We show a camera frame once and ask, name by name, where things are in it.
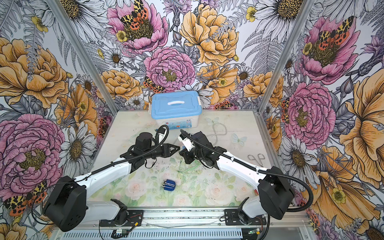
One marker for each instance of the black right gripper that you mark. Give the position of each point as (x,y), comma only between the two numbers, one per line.
(185,154)

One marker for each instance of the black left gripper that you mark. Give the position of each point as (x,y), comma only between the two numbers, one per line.
(167,151)

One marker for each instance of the blue electric shaver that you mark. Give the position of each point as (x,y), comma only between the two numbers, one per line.
(169,185)

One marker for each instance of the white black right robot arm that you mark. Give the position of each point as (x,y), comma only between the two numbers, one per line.
(275,193)

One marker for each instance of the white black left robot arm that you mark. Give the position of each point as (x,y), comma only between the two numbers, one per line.
(68,205)

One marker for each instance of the white blue-lid storage box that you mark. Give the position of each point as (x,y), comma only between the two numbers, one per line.
(177,110)

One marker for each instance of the silver metal scissors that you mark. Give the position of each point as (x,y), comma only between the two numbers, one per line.
(258,160)

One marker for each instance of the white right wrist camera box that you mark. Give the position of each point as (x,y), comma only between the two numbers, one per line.
(187,143)

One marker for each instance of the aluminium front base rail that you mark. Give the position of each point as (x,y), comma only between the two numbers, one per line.
(193,223)

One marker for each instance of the aluminium corner frame post right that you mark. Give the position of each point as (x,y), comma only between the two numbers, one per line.
(291,40)

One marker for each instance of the aluminium corner frame post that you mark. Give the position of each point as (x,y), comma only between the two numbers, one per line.
(291,40)
(76,41)

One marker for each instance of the aluminium corner frame post left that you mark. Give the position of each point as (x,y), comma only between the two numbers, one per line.
(76,41)

